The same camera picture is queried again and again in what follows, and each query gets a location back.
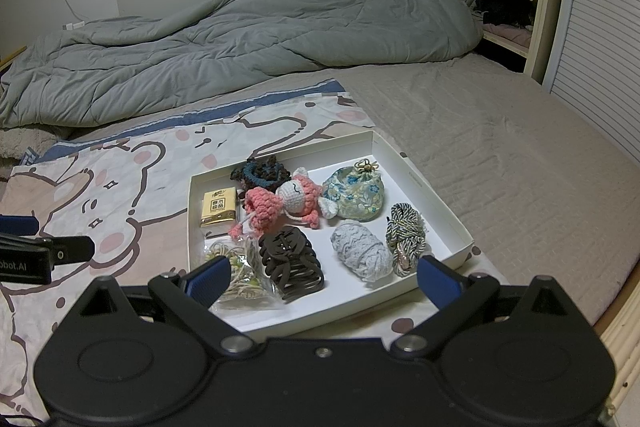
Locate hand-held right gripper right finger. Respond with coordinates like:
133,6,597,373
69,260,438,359
390,255,565,357

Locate twisted cord bundle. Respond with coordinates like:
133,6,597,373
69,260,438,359
385,202,428,277

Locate bag of hair ties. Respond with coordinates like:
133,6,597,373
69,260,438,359
202,239,281,310

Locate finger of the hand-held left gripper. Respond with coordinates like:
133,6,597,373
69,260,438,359
0,234,96,266
0,216,40,237

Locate floral brocade pouch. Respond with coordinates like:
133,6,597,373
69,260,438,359
321,159,385,222

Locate dark clothes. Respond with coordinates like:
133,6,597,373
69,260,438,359
472,0,538,30

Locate grey duvet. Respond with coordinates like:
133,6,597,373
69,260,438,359
0,0,485,130

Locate black hair claw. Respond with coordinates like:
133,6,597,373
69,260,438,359
257,227,325,305

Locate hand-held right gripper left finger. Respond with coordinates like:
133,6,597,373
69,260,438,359
77,255,255,358

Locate cartoon bear printed blanket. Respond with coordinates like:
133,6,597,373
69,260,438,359
0,79,481,408

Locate white cardboard box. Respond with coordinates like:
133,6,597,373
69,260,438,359
189,129,473,334

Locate pink crochet doll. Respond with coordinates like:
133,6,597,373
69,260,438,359
228,174,338,239

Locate folded pink clothes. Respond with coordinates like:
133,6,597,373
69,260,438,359
482,23,533,48

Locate pale grey yarn ball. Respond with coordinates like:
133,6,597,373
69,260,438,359
330,221,393,283

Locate white louvered door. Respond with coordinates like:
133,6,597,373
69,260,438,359
542,0,640,168

